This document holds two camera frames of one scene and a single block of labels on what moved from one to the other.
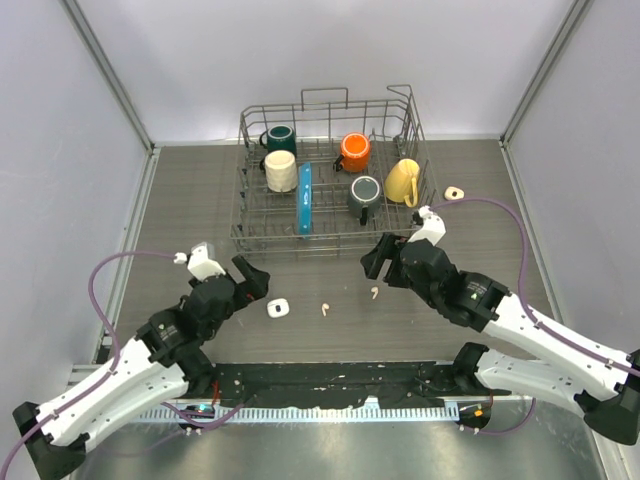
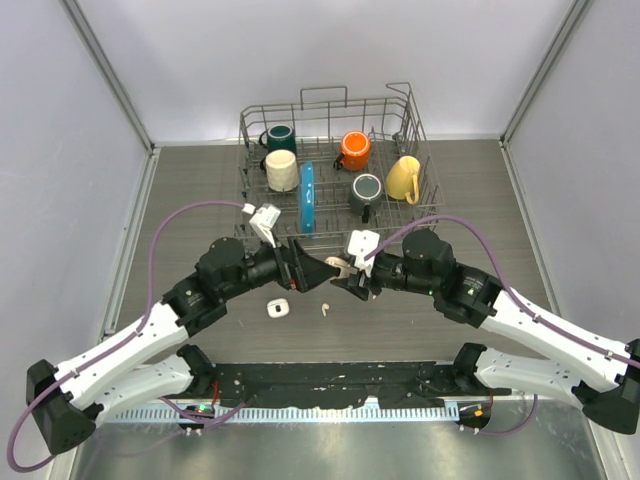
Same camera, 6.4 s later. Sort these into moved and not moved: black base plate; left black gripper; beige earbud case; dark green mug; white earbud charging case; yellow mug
Moved: beige earbud case; left black gripper
Not moved: white earbud charging case; black base plate; yellow mug; dark green mug
